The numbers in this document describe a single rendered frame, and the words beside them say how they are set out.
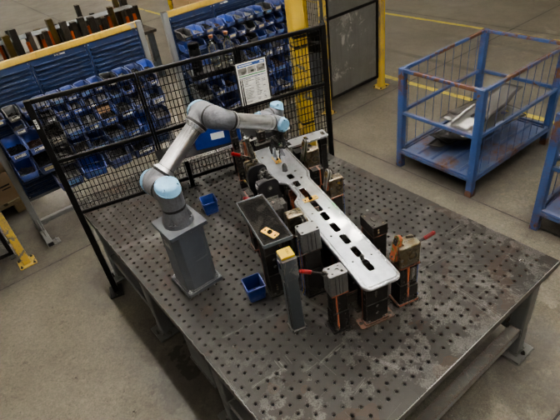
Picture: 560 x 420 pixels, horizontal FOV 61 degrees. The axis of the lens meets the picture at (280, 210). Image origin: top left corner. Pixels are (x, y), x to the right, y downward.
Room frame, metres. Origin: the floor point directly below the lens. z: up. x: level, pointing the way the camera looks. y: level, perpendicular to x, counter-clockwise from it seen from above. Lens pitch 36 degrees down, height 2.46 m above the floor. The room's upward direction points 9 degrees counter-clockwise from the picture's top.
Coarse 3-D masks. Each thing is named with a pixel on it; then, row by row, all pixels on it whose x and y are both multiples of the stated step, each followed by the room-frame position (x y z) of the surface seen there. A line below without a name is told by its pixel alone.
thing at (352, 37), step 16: (336, 0) 5.19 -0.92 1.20; (352, 0) 5.33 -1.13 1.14; (368, 0) 5.47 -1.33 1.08; (336, 16) 5.17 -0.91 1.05; (352, 16) 5.33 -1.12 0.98; (368, 16) 5.47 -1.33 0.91; (336, 32) 5.18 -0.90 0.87; (352, 32) 5.35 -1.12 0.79; (368, 32) 5.47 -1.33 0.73; (336, 48) 5.17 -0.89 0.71; (352, 48) 5.34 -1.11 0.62; (368, 48) 5.48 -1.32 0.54; (336, 64) 5.17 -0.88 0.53; (352, 64) 5.33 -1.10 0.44; (368, 64) 5.48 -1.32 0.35; (336, 80) 5.16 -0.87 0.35; (352, 80) 5.32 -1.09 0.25; (368, 80) 5.45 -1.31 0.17; (336, 96) 5.15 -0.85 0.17; (320, 112) 5.11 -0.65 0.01
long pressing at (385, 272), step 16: (272, 160) 2.49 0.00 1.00; (288, 160) 2.46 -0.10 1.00; (304, 176) 2.26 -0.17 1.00; (320, 192) 2.07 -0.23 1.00; (304, 208) 1.96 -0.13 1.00; (336, 208) 1.91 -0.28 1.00; (320, 224) 1.81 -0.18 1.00; (336, 224) 1.79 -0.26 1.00; (352, 224) 1.77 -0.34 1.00; (336, 240) 1.67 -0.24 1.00; (352, 240) 1.65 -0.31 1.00; (368, 240) 1.64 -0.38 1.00; (336, 256) 1.56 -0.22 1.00; (352, 256) 1.55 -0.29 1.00; (368, 256) 1.53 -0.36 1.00; (384, 256) 1.52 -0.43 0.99; (352, 272) 1.44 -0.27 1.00; (368, 272) 1.43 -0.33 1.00; (384, 272) 1.42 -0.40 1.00; (368, 288) 1.34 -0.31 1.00
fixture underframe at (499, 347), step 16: (112, 256) 2.78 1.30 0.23; (112, 272) 2.80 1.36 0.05; (128, 272) 2.56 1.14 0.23; (528, 304) 1.58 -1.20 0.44; (160, 320) 2.14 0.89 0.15; (512, 320) 1.62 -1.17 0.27; (528, 320) 1.60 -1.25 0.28; (160, 336) 2.13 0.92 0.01; (512, 336) 1.55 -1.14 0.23; (496, 352) 1.46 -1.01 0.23; (512, 352) 1.59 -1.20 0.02; (528, 352) 1.58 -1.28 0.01; (480, 368) 1.39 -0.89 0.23; (464, 384) 1.32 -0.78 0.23; (224, 400) 1.44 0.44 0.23; (448, 400) 1.25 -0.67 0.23; (224, 416) 1.48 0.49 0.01; (240, 416) 1.34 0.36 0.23; (432, 416) 1.18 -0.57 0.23
